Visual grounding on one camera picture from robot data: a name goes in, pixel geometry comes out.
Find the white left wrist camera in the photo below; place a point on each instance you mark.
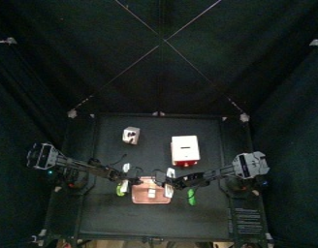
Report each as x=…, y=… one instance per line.
x=125, y=167

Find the white plastic piece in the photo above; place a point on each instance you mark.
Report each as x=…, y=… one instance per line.
x=124, y=186
x=168, y=191

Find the green toy vegetable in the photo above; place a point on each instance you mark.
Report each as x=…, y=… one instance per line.
x=191, y=196

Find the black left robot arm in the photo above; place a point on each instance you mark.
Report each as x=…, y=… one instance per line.
x=78, y=165

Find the green curved toy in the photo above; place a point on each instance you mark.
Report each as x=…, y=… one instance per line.
x=118, y=190

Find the white and red box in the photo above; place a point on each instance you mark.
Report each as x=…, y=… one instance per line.
x=184, y=150

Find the silver frame bracket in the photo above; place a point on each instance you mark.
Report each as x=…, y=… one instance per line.
x=70, y=113
x=7, y=41
x=157, y=113
x=244, y=117
x=315, y=42

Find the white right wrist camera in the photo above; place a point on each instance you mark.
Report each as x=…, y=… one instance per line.
x=169, y=172

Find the white box with black marks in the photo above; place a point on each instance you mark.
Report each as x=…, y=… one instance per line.
x=130, y=135

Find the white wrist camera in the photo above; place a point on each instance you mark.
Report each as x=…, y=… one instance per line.
x=169, y=172
x=125, y=167

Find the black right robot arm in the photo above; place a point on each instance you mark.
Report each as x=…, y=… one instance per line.
x=226, y=170

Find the white sushi roll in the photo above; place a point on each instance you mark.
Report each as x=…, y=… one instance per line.
x=151, y=193

